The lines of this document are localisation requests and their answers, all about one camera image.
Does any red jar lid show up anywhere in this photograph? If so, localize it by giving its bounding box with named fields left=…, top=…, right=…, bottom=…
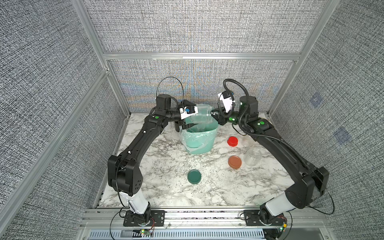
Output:
left=227, top=136, right=239, bottom=147

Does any orange-lidded peanut jar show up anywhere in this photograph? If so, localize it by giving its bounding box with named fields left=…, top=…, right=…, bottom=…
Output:
left=244, top=148, right=262, bottom=167

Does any green jar lid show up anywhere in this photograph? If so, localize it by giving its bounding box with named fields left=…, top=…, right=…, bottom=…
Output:
left=187, top=170, right=202, bottom=185

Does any green-lidded peanut jar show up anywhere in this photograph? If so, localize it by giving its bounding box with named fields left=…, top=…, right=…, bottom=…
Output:
left=190, top=104, right=215, bottom=124

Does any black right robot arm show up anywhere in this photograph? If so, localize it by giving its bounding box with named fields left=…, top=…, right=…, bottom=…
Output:
left=212, top=92, right=330, bottom=224

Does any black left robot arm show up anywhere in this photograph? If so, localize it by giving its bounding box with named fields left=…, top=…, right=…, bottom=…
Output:
left=108, top=94, right=198, bottom=216

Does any clear plastic bin liner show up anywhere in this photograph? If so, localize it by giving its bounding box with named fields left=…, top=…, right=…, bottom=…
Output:
left=178, top=102, right=220, bottom=152

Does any green plastic trash bin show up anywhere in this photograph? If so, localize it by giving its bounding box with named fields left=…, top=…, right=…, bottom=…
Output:
left=179, top=103, right=220, bottom=156

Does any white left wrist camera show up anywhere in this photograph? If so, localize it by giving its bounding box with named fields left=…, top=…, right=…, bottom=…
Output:
left=179, top=100, right=199, bottom=120

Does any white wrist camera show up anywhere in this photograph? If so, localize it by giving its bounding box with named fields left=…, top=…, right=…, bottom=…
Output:
left=218, top=91, right=235, bottom=113
left=179, top=100, right=199, bottom=120

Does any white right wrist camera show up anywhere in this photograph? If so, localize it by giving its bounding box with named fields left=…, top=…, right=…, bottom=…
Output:
left=218, top=91, right=235, bottom=113

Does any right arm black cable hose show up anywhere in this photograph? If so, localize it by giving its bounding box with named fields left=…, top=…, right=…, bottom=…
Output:
left=217, top=78, right=335, bottom=216

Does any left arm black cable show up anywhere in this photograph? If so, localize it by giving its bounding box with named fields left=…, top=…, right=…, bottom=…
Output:
left=155, top=76, right=185, bottom=106

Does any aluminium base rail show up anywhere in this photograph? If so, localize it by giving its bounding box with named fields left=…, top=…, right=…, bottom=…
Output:
left=78, top=206, right=307, bottom=240

